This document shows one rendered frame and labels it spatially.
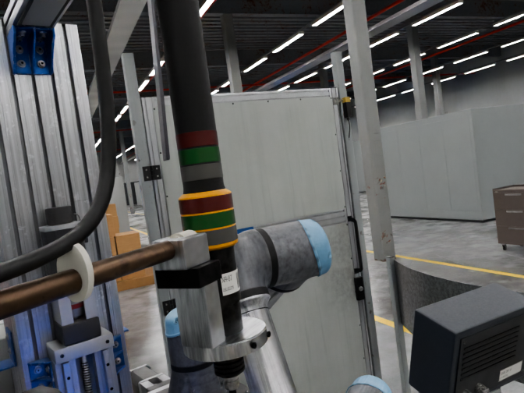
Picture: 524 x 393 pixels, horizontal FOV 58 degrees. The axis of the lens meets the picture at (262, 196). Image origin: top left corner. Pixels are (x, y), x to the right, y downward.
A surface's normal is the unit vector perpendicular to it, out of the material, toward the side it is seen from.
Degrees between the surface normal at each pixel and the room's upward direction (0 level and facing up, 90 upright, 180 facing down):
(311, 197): 89
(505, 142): 90
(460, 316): 15
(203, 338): 90
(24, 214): 90
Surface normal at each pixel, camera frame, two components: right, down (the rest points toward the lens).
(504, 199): -0.88, 0.15
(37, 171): 0.58, -0.04
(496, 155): 0.40, 0.00
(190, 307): -0.47, 0.11
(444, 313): -0.01, -0.96
